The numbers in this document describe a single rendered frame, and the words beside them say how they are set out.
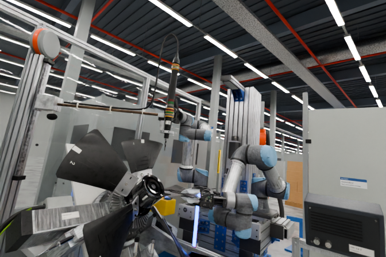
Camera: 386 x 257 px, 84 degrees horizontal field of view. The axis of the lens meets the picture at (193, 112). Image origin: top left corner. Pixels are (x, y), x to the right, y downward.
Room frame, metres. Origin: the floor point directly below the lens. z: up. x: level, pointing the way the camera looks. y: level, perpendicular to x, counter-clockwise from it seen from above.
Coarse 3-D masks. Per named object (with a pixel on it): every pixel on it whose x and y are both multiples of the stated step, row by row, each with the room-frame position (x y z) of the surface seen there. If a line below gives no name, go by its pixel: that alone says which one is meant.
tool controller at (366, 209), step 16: (304, 208) 0.97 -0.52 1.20; (320, 208) 0.93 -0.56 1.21; (336, 208) 0.90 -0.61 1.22; (352, 208) 0.87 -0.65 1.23; (368, 208) 0.87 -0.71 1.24; (320, 224) 0.95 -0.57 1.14; (336, 224) 0.91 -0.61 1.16; (352, 224) 0.88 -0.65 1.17; (368, 224) 0.85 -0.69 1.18; (320, 240) 0.96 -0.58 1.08; (336, 240) 0.93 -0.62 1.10; (352, 240) 0.89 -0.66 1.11; (368, 240) 0.86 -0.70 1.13; (384, 240) 0.83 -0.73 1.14; (352, 256) 0.91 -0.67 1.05; (368, 256) 0.87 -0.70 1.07; (384, 256) 0.85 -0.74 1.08
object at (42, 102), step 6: (36, 96) 1.06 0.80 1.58; (42, 96) 1.05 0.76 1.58; (48, 96) 1.05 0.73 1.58; (54, 96) 1.05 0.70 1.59; (36, 102) 1.05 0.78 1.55; (42, 102) 1.05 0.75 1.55; (48, 102) 1.05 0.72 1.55; (54, 102) 1.05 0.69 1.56; (60, 102) 1.10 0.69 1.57; (36, 108) 1.07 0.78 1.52; (42, 108) 1.05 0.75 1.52; (48, 108) 1.05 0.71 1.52; (54, 108) 1.06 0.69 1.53; (60, 108) 1.11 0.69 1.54
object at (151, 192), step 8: (144, 176) 0.95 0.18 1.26; (152, 176) 0.99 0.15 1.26; (136, 184) 0.96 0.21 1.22; (144, 184) 0.92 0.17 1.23; (160, 184) 1.00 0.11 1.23; (136, 192) 0.94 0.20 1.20; (144, 192) 0.91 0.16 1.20; (152, 192) 0.94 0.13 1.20; (160, 192) 0.98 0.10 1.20; (128, 200) 0.97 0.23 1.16; (144, 200) 0.93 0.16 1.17; (152, 200) 0.93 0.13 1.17; (144, 208) 1.00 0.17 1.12
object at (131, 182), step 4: (128, 172) 0.95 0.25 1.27; (124, 176) 0.94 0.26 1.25; (128, 176) 0.95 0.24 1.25; (132, 176) 0.96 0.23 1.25; (124, 180) 0.94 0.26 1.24; (128, 180) 0.95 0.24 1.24; (132, 180) 0.96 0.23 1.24; (136, 180) 0.97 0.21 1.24; (120, 184) 0.94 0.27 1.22; (124, 184) 0.95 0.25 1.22; (128, 184) 0.95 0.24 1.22; (132, 184) 0.96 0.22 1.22; (116, 188) 0.93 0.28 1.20; (120, 188) 0.94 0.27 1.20; (124, 188) 0.95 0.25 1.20; (128, 188) 0.96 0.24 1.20; (120, 192) 0.94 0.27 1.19; (124, 192) 0.95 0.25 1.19; (128, 192) 0.96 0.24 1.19
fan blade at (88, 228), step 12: (108, 216) 0.74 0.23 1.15; (120, 216) 0.79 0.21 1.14; (132, 216) 0.88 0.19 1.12; (84, 228) 0.66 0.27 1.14; (96, 228) 0.69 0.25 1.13; (108, 228) 0.73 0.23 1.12; (120, 228) 0.79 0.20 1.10; (84, 240) 0.66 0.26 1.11; (96, 240) 0.69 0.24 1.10; (108, 240) 0.73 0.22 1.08; (120, 240) 0.80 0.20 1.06; (96, 252) 0.69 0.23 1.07; (108, 252) 0.73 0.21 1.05; (120, 252) 0.82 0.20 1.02
